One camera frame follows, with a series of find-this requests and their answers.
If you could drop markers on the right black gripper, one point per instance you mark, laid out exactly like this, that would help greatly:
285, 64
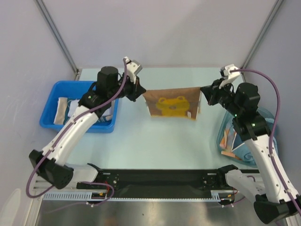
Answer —
213, 93

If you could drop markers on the aluminium frame rail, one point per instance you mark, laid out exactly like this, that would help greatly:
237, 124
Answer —
41, 184

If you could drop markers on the translucent teal basket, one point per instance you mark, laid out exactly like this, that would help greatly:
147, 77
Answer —
225, 141

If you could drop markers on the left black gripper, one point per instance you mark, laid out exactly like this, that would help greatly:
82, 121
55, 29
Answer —
136, 90

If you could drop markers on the light blue Doraemon towel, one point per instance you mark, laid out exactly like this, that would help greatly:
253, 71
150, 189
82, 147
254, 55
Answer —
247, 155

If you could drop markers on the white lavender towel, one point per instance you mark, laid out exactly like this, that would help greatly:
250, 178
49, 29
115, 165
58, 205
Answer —
73, 104

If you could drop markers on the blue plastic bin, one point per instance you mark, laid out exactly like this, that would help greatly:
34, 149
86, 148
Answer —
73, 90

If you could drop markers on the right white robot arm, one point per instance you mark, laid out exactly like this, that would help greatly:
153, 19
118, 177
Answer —
277, 199

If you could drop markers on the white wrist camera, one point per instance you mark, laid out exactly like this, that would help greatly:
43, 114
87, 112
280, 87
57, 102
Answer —
132, 68
228, 74

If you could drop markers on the yellow white towel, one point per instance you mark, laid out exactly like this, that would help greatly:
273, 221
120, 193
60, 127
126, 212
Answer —
179, 102

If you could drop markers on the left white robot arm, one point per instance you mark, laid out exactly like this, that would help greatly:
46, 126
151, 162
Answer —
50, 162

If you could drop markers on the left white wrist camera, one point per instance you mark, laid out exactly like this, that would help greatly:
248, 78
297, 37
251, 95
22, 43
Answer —
132, 68

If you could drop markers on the teal beige Doraemon towel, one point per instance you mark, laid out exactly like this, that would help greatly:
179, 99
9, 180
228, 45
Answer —
62, 109

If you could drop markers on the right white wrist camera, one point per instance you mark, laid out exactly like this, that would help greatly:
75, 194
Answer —
228, 74

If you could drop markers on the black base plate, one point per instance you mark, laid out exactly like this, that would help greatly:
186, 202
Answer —
160, 183

